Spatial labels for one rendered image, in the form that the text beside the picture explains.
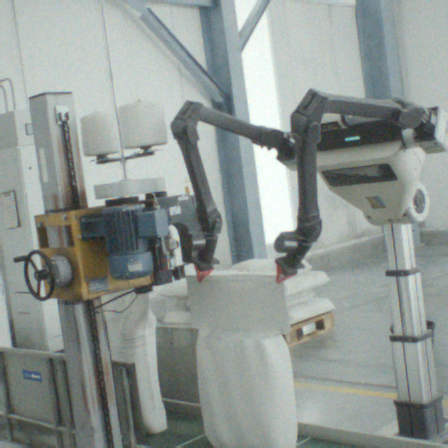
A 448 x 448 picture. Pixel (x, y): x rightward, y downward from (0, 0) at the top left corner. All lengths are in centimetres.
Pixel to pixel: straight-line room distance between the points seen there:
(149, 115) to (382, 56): 895
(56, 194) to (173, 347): 114
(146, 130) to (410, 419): 149
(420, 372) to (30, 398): 172
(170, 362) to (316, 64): 749
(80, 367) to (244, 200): 622
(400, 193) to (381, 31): 877
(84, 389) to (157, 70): 602
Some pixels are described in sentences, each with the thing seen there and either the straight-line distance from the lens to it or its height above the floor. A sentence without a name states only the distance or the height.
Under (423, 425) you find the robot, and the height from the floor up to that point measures 36.
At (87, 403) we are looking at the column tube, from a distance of 285.
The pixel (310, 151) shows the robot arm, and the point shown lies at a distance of 238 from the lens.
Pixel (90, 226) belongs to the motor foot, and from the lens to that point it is 274.
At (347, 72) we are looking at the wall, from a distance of 1122.
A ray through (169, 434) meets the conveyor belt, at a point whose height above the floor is 38.
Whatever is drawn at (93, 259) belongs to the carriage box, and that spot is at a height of 116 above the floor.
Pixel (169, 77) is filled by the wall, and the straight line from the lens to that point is 862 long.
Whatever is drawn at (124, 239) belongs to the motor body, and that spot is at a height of 122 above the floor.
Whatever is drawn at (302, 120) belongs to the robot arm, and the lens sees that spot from 232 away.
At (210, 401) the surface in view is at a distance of 293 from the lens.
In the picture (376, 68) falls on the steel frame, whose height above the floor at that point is 264.
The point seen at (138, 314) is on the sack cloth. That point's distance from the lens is 319.
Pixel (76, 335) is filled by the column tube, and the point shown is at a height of 90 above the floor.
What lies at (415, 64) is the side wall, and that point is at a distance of 1151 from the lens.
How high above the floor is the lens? 139
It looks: 3 degrees down
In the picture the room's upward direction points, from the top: 8 degrees counter-clockwise
